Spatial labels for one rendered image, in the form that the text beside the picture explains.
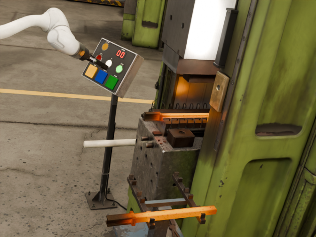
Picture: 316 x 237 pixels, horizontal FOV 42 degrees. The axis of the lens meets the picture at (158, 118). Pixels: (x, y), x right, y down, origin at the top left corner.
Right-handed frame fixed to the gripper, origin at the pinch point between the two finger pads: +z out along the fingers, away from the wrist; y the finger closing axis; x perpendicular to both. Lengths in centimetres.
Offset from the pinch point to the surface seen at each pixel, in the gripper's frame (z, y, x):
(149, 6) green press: 321, -298, 133
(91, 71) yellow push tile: 12.6, -19.6, -6.0
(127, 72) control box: 13.4, 6.6, 3.9
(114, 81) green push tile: 12.6, 1.8, -4.9
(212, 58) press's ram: -1, 64, 28
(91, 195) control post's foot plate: 72, -18, -88
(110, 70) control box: 13.3, -5.9, 0.3
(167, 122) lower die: 8, 53, -11
